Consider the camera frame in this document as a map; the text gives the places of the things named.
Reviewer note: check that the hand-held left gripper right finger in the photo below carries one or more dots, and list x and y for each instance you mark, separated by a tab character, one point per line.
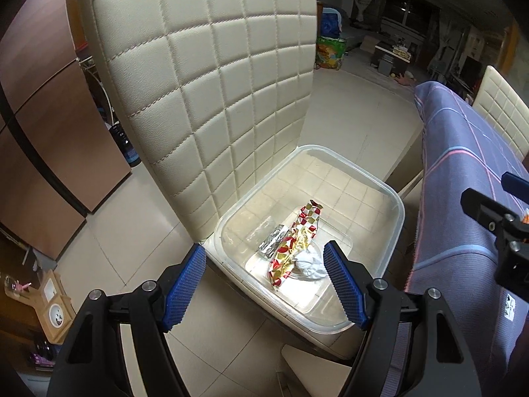
345	285

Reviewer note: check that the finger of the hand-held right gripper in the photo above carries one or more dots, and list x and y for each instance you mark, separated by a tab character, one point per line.
516	184
483	211

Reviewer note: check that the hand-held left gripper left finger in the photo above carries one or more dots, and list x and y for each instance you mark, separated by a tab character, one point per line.
186	285

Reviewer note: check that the orange white wrapper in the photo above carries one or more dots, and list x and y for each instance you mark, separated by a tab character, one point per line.
526	216

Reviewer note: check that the clear plastic container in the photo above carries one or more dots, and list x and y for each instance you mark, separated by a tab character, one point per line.
248	223

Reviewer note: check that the white crumpled tissue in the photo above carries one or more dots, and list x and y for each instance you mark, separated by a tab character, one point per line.
310	266

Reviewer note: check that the purple plaid tablecloth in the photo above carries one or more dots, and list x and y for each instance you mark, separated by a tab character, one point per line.
454	173

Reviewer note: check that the red gold checkered wrapper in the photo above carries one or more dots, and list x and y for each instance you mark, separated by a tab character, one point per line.
303	219

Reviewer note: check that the cream quilted leather chair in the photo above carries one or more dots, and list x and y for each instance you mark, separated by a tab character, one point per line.
198	70
502	103

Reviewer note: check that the silver foil wrapper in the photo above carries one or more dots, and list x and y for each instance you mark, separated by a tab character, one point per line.
272	242

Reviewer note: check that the cardboard box with white circle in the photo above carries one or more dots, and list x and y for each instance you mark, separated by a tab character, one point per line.
56	310

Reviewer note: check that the dark bottle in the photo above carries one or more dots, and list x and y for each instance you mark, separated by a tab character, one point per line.
124	144

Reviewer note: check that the glass item with pink part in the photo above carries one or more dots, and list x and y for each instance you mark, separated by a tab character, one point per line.
16	285

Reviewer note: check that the dark coffee table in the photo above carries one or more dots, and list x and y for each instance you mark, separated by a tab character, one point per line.
392	51

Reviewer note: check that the colourful printed bag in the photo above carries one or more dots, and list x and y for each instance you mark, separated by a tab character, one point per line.
330	51

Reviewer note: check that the brown glossy refrigerator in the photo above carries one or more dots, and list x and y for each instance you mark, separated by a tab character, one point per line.
49	111

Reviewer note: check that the blue bag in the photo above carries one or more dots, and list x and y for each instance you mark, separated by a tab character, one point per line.
330	22

